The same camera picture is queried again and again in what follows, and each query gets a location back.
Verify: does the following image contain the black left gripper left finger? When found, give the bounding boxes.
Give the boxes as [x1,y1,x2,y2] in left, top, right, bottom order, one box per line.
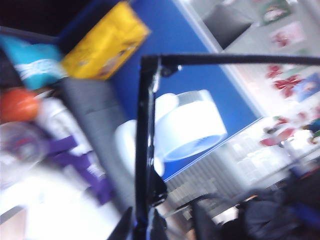
[109,206,134,240]

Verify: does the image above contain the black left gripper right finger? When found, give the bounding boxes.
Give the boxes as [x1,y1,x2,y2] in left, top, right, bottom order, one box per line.
[147,208,167,240]

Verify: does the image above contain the black frame glasses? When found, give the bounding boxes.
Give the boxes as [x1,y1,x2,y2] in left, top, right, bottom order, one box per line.
[133,53,320,240]

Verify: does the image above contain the purple cloth bag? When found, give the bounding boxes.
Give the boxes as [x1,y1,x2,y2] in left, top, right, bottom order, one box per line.
[46,136,115,206]

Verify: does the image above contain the dark office chair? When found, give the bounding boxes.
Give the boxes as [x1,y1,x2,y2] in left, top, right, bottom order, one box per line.
[189,172,320,240]

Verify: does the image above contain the white tape roll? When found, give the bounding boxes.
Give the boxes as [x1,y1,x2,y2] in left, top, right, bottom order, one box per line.
[114,89,228,176]

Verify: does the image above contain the dark grey pouch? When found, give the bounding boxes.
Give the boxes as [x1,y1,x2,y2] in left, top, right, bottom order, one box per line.
[59,79,137,213]

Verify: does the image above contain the clear patterned drinking glass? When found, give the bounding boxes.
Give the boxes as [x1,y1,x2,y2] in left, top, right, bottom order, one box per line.
[0,122,50,187]

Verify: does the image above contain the blue office partition panel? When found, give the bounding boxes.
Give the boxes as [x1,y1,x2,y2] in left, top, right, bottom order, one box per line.
[57,0,263,182]

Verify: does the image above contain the orange fruit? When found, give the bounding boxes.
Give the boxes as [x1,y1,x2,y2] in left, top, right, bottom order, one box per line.
[0,89,42,125]

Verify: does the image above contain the yellow snack bag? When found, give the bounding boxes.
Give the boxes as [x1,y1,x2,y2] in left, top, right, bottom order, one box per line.
[61,1,152,81]

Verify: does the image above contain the teal snack packet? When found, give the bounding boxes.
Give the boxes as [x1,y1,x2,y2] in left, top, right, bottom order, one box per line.
[0,34,66,91]

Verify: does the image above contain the dark grey square panel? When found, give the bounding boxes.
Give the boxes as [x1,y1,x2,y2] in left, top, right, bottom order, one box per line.
[202,4,253,50]

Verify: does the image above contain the red paper wall decoration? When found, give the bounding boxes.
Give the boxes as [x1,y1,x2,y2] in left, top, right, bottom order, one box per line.
[273,76,307,97]

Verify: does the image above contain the pink wall picture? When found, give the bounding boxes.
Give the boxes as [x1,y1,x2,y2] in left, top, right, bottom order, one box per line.
[269,22,306,48]

